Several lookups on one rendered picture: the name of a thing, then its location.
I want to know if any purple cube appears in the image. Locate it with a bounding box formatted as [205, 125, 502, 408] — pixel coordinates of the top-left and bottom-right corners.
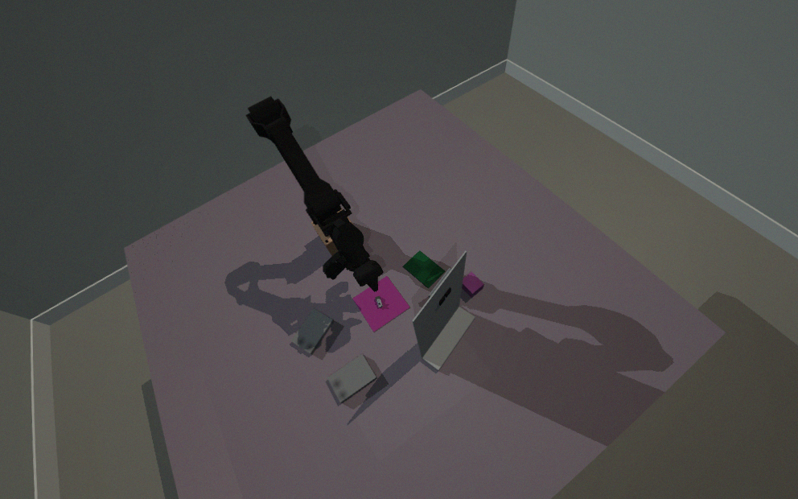
[462, 272, 484, 297]

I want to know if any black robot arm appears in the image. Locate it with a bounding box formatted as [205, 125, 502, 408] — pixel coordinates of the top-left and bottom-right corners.
[246, 97, 364, 280]

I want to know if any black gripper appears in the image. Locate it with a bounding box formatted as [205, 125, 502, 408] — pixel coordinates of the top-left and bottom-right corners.
[335, 245, 384, 292]

